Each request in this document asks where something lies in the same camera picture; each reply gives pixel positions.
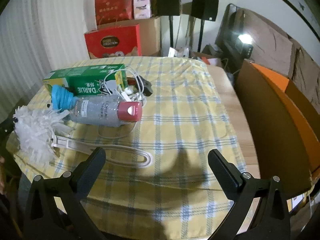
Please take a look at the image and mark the yellow plaid tablecloth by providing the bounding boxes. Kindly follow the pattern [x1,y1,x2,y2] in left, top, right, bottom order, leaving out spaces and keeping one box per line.
[6,56,250,240]

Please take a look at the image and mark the clear glass cup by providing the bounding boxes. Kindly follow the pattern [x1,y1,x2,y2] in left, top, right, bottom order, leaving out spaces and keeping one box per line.
[98,124,136,140]

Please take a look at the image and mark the white fluffy duster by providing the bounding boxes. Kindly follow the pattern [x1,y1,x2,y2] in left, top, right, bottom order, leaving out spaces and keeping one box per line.
[12,106,153,167]

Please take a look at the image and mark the black speaker stand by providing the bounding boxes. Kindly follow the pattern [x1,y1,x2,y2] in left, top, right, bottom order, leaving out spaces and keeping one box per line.
[197,20,206,53]
[169,15,175,53]

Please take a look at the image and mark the open box of clutter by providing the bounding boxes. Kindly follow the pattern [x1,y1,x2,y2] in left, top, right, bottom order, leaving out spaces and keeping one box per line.
[167,45,225,67]

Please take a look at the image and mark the white earphones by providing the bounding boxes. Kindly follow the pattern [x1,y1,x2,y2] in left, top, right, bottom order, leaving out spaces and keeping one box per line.
[104,66,148,103]

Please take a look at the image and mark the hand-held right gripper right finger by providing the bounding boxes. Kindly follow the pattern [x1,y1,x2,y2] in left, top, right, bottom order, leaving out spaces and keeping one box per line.
[208,149,292,240]

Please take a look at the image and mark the black star knob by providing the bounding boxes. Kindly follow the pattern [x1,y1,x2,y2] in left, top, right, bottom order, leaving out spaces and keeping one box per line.
[136,76,153,97]

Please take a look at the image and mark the cardboard box with orange flaps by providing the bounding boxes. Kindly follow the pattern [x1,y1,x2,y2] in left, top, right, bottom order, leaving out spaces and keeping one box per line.
[234,59,320,198]

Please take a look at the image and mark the pink tissue pack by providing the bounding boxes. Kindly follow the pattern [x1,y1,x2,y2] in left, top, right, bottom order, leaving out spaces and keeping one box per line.
[133,0,152,19]

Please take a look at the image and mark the white curtain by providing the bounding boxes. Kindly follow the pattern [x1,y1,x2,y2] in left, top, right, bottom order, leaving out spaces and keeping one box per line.
[0,0,95,113]

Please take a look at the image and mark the clear bottle with red cap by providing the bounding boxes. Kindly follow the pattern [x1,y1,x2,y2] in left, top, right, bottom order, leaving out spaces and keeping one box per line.
[67,95,143,127]

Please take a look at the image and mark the green toothpaste box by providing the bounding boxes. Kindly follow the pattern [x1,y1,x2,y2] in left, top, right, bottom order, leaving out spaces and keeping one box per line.
[42,64,128,98]

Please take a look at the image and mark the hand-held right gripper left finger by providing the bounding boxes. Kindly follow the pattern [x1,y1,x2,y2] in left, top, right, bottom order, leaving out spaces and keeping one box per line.
[24,147,107,240]

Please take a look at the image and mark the brown cardboard box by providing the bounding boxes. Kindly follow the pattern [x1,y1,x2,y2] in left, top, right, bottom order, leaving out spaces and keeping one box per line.
[96,15,162,57]

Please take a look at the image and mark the black speaker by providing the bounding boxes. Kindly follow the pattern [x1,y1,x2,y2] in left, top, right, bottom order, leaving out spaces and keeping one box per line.
[156,0,181,16]
[191,0,219,21]

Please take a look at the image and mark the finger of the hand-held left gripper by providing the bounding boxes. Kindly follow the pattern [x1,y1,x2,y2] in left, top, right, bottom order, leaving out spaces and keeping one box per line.
[0,117,16,140]

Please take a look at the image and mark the red chocolate gift box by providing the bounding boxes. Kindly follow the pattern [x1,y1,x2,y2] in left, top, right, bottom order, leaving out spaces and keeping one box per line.
[84,24,142,59]

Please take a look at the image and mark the black lamp with bright light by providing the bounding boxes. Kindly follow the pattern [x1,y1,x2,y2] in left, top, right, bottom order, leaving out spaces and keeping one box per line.
[235,32,254,58]

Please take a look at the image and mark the blue collapsible funnel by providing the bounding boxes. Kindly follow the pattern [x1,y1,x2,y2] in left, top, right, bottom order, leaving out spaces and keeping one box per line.
[51,85,75,112]

